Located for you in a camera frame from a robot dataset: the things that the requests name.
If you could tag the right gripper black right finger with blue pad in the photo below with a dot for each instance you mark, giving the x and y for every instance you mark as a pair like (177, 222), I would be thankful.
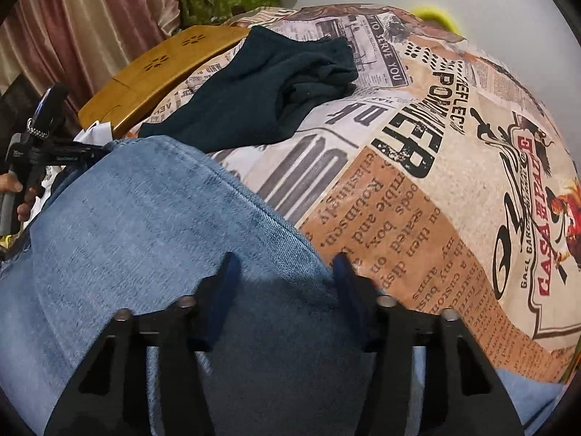
(358, 297)

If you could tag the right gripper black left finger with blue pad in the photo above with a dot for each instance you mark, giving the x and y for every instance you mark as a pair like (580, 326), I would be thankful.
(215, 296)

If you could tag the blue denim jeans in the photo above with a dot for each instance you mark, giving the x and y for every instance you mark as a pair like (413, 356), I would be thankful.
(154, 217)

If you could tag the white cloth beside bed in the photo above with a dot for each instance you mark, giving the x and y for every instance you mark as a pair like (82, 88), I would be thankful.
(98, 134)

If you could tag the wooden headboard panel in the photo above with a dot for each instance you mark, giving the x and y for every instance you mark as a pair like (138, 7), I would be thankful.
(133, 93)

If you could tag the newspaper print bed cover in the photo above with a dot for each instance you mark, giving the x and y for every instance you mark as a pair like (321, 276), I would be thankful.
(441, 177)

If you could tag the striped pink beige curtain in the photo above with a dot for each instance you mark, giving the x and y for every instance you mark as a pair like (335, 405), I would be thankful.
(81, 43)

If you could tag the dark teal folded garment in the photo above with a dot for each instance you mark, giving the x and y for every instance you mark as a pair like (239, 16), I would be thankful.
(264, 93)

